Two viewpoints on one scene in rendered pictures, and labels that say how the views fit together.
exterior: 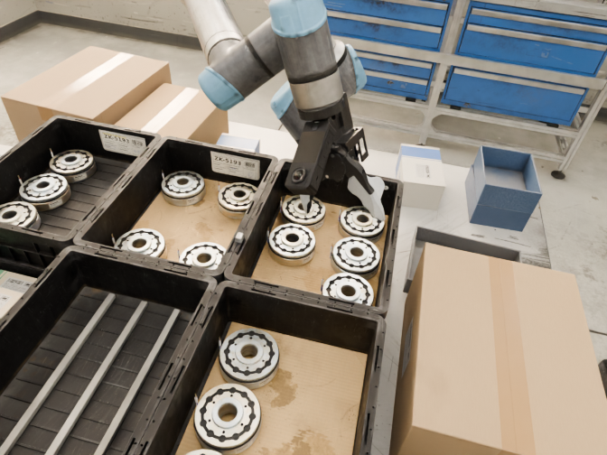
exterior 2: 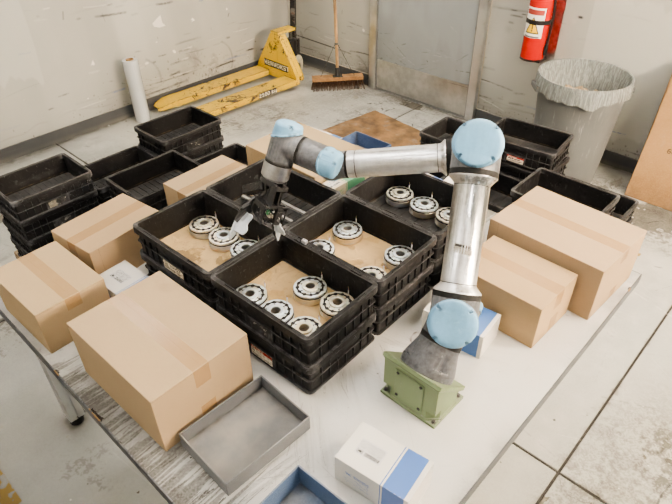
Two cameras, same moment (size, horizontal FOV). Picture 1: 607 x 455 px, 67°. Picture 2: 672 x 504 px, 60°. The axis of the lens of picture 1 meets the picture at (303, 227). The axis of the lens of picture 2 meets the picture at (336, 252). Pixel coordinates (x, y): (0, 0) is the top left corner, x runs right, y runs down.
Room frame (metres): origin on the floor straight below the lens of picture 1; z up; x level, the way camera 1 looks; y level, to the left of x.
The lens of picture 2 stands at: (1.48, -1.05, 2.01)
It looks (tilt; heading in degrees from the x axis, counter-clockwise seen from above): 38 degrees down; 122
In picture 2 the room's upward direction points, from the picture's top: 1 degrees counter-clockwise
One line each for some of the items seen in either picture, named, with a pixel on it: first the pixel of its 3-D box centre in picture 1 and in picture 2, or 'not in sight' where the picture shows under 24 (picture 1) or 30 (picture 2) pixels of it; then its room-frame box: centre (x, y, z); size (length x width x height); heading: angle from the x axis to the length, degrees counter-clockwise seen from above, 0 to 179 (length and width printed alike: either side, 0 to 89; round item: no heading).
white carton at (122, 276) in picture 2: not in sight; (129, 291); (0.14, -0.19, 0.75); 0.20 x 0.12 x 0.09; 171
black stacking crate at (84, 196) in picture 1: (69, 190); (413, 210); (0.81, 0.55, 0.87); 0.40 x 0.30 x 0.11; 170
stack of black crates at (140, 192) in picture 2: not in sight; (165, 211); (-0.58, 0.59, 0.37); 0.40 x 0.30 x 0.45; 79
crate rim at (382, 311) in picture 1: (324, 227); (293, 283); (0.70, -0.04, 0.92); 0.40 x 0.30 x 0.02; 170
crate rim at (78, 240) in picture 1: (188, 199); (359, 236); (0.75, 0.25, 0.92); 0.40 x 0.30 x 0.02; 170
